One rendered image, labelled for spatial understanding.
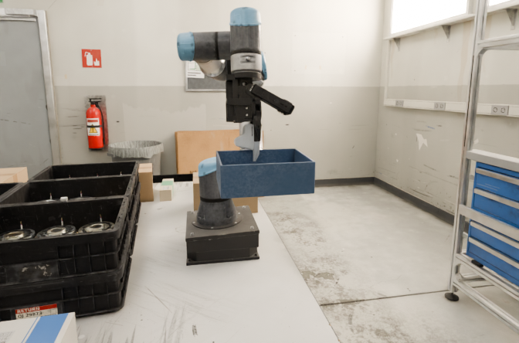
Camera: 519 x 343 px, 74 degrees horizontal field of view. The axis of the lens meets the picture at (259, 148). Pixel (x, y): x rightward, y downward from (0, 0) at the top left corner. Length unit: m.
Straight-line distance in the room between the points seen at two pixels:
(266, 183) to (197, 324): 0.43
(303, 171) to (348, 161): 4.05
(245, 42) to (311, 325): 0.71
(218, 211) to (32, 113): 3.56
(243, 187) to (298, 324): 0.42
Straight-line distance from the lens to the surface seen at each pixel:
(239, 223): 1.26
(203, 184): 1.23
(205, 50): 0.95
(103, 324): 1.04
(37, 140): 4.59
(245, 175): 0.70
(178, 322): 0.99
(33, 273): 1.04
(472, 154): 2.27
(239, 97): 0.83
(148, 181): 1.88
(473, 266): 2.38
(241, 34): 0.84
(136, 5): 4.37
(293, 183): 0.73
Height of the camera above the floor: 1.28
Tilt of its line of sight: 10 degrees down
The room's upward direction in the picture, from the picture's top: straight up
